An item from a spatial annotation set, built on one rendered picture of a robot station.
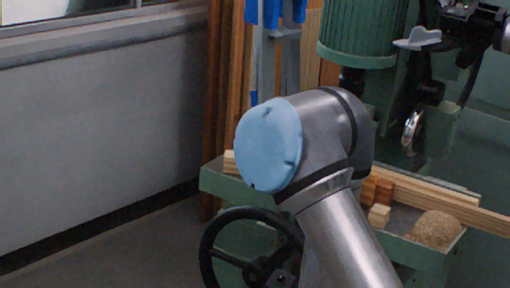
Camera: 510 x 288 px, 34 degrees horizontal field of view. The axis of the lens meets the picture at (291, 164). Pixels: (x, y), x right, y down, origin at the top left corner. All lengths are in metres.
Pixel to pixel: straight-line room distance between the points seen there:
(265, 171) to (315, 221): 0.09
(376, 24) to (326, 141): 0.68
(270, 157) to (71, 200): 2.19
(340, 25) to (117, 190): 1.81
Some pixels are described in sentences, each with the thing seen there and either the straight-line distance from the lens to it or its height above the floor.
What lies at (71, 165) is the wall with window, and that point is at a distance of 3.14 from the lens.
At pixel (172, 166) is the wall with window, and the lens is 3.55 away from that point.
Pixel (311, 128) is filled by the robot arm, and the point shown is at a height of 1.31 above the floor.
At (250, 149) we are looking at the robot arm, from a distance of 1.09.
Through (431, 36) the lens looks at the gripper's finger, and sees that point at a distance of 1.61.
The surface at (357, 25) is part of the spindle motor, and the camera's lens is 1.72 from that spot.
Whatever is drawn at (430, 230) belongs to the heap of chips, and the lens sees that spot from 1.72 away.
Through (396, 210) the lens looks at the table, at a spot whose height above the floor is 0.90.
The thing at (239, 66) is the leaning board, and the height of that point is 0.72.
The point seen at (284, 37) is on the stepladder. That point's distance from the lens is 2.72.
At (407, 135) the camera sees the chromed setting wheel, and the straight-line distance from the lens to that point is 1.90.
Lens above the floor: 1.70
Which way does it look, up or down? 24 degrees down
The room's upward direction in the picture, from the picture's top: 8 degrees clockwise
